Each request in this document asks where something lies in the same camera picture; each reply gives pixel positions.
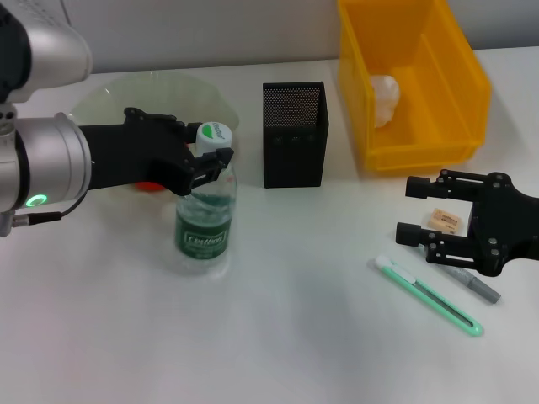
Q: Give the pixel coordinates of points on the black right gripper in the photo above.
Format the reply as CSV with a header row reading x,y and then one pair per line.
x,y
505,223

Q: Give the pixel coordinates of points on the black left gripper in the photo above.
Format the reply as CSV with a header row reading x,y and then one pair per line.
x,y
126,155

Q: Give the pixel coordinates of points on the red orange fruit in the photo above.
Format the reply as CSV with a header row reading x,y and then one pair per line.
x,y
149,186

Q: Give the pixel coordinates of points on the clear green-label water bottle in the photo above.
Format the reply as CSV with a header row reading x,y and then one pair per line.
x,y
206,244

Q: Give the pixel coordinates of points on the white paper ball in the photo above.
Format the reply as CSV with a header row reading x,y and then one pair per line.
x,y
385,101

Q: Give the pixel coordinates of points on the beige eraser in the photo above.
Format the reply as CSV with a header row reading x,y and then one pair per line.
x,y
442,221

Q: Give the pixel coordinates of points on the green glass fruit plate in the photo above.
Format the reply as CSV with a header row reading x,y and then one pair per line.
x,y
168,92

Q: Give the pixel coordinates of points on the black mesh pen holder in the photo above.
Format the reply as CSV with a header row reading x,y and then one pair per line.
x,y
295,160

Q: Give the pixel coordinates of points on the green utility knife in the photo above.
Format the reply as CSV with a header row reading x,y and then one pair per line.
x,y
438,303

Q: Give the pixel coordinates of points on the grey marker pen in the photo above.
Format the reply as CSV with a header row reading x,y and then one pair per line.
x,y
480,288

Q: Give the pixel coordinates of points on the yellow plastic bin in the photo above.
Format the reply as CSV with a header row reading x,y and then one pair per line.
x,y
442,105

